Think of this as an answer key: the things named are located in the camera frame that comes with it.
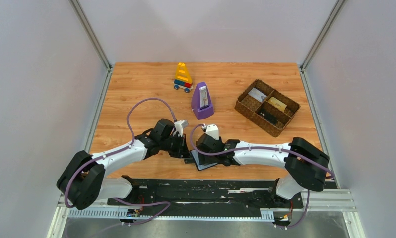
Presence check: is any black card holder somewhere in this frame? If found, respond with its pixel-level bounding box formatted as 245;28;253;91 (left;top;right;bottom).
183;150;218;171

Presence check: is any black credit card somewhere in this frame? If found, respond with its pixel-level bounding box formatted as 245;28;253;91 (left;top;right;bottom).
258;109;278;125

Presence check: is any yellow credit card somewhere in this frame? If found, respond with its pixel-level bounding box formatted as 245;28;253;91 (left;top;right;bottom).
268;97;287;112

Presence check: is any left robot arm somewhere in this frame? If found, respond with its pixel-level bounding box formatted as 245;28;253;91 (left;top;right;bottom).
56;119;190;210

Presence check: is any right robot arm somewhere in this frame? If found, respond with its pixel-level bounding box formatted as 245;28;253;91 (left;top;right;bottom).
191;133;334;200

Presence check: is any white card in basket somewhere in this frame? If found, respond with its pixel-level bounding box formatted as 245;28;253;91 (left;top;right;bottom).
248;87;267;103

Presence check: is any purple metronome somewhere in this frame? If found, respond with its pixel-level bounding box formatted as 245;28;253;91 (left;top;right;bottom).
191;82;214;120

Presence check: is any brown woven basket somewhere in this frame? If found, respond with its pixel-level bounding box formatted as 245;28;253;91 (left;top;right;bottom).
234;79;300;137

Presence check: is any colourful toy block car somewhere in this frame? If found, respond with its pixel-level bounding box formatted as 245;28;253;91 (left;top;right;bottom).
174;62;194;93

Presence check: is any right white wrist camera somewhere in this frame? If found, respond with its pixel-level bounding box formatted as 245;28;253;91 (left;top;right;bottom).
202;124;219;140

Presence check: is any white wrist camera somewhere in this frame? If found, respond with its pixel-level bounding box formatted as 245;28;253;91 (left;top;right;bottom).
173;120;189;137
202;124;219;140

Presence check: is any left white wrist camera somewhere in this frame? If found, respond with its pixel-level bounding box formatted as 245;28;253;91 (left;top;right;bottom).
173;120;189;137

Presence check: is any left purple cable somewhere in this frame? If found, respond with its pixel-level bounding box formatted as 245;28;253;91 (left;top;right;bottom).
64;98;178;209

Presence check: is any purple cable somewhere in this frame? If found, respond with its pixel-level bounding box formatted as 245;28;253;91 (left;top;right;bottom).
189;123;335;179
64;98;178;209

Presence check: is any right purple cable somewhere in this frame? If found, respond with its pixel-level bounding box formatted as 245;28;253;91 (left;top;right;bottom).
189;123;335;179

